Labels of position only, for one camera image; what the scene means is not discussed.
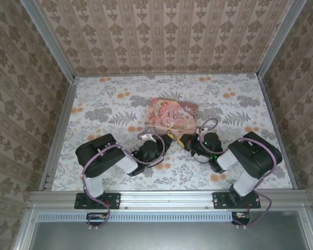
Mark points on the aluminium side table rail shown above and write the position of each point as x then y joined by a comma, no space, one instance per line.
65,117
274,117

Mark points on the grey metal sheet panel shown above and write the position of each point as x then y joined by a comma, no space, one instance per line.
159,237

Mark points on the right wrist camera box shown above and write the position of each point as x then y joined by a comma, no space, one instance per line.
202,129

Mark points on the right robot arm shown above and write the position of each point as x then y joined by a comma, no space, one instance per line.
255,156

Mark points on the pink illustrated tin box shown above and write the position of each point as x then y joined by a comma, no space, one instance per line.
172,114

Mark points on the aluminium front frame rail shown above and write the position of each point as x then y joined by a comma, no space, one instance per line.
167,199

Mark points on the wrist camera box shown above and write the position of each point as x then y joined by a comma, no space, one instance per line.
202,129
151,138

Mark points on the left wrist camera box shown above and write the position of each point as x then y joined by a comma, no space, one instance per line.
151,138

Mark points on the aluminium corner post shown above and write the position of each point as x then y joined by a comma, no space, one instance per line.
279,36
49,39

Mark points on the aluminium lower frame rail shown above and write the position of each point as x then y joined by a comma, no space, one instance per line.
24,234
311,231

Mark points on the aluminium frame rail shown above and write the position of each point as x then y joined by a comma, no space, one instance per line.
167,199
24,234
311,231

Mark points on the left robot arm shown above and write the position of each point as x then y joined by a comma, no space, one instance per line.
99,156

